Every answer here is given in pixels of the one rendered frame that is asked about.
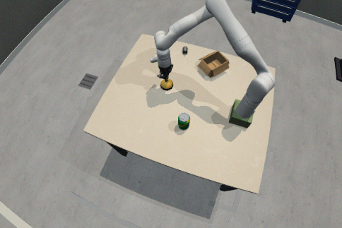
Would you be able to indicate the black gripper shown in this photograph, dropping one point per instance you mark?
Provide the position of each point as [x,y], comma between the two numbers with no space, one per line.
[165,72]

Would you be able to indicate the brass dome bell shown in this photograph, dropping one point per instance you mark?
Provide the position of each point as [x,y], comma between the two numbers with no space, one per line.
[166,84]

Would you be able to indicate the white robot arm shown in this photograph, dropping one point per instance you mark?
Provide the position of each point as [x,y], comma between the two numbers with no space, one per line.
[237,37]

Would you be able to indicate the brown cardboard box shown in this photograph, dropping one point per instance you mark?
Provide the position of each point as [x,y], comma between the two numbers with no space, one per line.
[213,60]

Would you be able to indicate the green drink can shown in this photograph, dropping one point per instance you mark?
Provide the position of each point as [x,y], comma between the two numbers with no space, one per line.
[183,121]

